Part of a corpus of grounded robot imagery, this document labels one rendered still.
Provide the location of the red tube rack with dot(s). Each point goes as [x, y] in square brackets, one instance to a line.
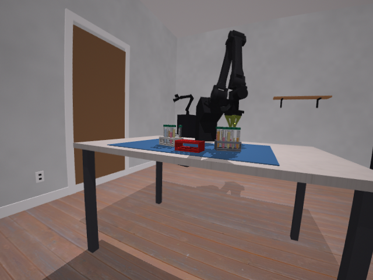
[179, 145]

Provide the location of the blue bench mat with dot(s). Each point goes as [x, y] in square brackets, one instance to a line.
[261, 154]

